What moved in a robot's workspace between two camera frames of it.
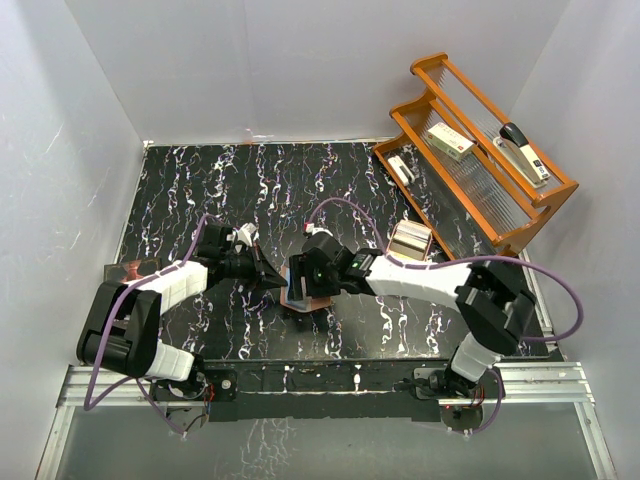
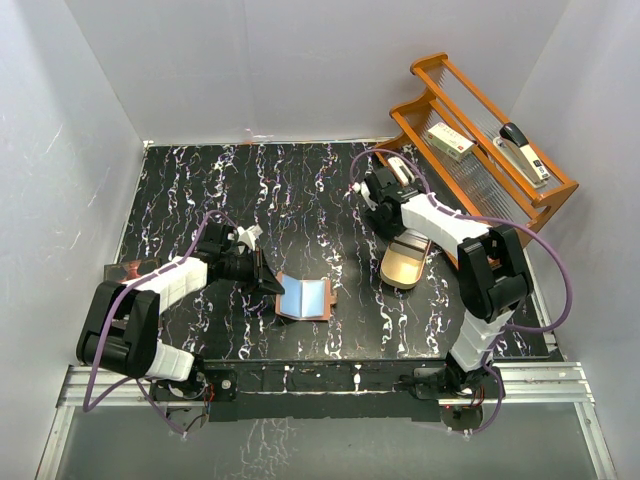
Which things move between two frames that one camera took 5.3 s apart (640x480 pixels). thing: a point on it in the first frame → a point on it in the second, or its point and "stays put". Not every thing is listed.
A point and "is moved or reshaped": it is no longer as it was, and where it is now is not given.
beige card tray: [410, 240] stays put
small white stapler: [403, 172] stays put
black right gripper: [302, 266] → [372, 215]
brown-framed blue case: [308, 304] is moved or reshaped
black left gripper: [263, 274] stays put
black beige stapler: [512, 143] stays put
